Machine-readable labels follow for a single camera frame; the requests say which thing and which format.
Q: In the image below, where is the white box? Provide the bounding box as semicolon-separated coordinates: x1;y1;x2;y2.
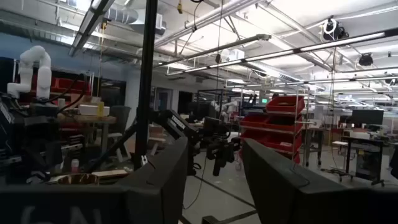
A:
77;104;111;117

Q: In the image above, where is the metal rack with red bins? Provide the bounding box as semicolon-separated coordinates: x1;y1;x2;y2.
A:
238;95;307;165

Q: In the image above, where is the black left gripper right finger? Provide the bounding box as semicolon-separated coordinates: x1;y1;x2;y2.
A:
242;138;358;224

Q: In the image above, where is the black vertical frame post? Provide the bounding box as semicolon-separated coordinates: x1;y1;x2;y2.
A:
132;0;159;170

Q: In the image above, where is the black computer monitor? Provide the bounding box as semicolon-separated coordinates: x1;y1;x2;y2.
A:
351;109;385;126

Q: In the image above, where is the black ceiling camera with cable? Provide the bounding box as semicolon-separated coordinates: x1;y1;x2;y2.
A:
358;52;374;67
322;17;349;42

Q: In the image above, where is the wooden workbench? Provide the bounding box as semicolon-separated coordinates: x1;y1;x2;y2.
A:
57;113;118;156

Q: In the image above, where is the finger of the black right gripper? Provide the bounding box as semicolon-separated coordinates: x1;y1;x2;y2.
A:
212;157;224;177
222;146;236;164

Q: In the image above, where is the black machine with cables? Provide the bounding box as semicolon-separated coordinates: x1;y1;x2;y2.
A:
0;91;65;185

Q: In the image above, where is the black desk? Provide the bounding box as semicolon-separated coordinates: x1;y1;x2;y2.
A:
340;136;386;187

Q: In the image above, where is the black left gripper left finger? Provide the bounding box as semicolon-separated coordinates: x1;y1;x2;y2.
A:
118;136;189;224

